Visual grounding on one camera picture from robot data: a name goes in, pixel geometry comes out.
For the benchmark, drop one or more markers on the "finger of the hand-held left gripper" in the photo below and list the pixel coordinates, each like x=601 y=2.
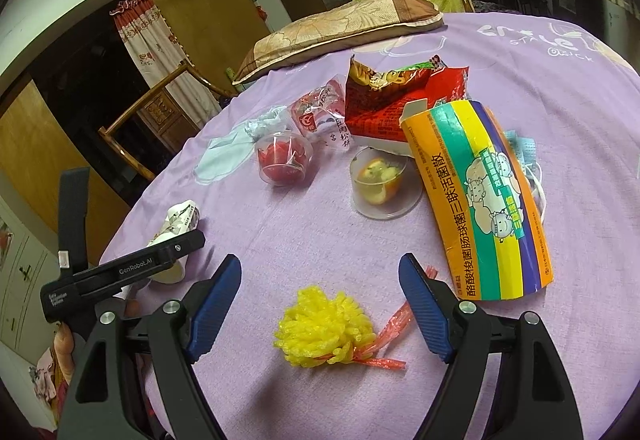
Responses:
x=182 y=245

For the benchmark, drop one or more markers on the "clear red printed wrapper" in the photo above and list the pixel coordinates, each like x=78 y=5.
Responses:
x=320 y=105

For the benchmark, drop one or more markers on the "clear cup with orange peel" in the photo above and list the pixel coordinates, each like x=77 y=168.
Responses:
x=380 y=180

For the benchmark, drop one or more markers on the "crumpled white plastic bag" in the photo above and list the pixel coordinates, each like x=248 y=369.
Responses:
x=265 y=120

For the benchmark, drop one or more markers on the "white red floral curtain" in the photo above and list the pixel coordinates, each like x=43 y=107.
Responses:
x=145 y=45

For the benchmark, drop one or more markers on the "red snack bag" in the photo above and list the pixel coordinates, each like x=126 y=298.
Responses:
x=380 y=115

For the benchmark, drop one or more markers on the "purple printed bedsheet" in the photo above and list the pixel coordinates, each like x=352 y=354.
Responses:
x=300 y=230

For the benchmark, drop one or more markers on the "wooden chair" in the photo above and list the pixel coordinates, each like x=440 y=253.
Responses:
x=165 y=113

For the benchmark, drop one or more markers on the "wooden door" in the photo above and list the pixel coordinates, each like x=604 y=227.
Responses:
x=40 y=160
x=210 y=10

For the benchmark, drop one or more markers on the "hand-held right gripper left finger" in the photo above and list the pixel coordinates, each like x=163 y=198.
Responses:
x=215 y=310

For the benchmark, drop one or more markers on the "brown floral pillow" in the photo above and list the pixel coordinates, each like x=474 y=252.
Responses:
x=340 y=28

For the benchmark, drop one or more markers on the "red plastic ribbon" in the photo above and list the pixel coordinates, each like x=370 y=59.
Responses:
x=392 y=327

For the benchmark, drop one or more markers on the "yellow plastic pompom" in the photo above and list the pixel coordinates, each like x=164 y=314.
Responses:
x=320 y=325

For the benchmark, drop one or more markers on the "blue face mask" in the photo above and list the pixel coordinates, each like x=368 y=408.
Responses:
x=525 y=155

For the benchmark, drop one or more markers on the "white cabinet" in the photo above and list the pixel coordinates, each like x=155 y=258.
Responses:
x=25 y=280

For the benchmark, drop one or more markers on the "person's left hand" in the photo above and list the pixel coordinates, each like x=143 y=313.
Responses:
x=65 y=340

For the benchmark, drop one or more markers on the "orange striped medicine box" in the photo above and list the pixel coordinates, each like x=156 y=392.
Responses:
x=480 y=200

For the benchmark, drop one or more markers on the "white printed paper cup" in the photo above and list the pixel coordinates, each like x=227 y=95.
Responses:
x=177 y=220

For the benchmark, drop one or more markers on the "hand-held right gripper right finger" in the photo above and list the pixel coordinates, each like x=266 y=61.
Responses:
x=425 y=305

